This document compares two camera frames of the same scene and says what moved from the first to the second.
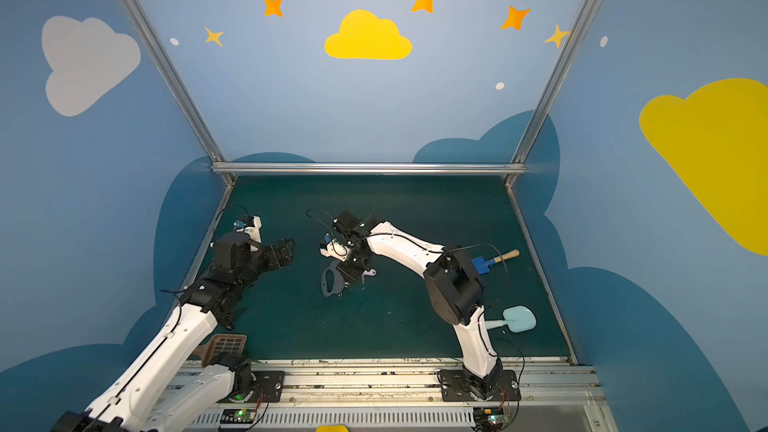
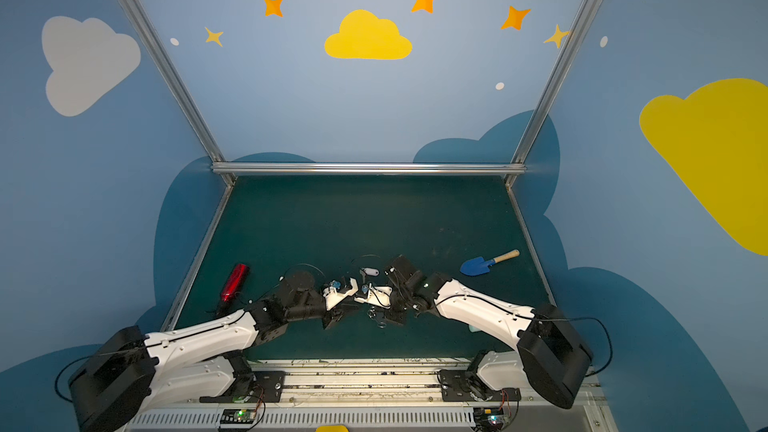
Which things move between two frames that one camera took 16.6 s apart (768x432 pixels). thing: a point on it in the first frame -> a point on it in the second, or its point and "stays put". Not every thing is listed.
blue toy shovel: [483, 266] stays put
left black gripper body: [274, 253] -> [330, 315]
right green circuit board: [489, 419] stays put
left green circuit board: [238, 416] stays put
